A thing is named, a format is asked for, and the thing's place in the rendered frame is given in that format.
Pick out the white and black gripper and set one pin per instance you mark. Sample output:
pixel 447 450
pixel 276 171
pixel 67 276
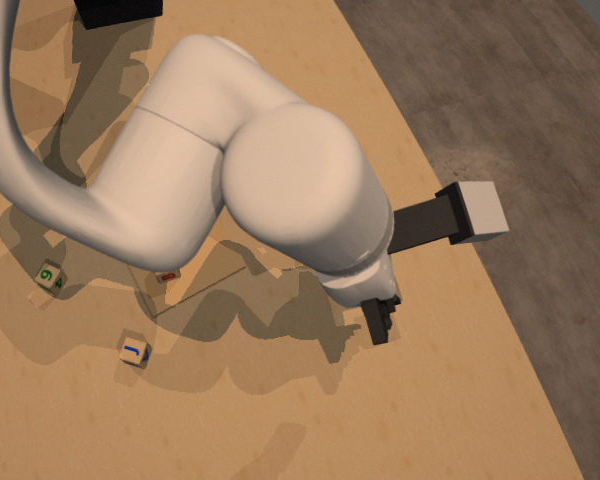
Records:
pixel 373 287

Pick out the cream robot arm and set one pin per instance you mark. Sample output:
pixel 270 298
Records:
pixel 212 129

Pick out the tan flat mat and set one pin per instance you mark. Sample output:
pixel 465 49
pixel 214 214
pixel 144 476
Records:
pixel 216 260

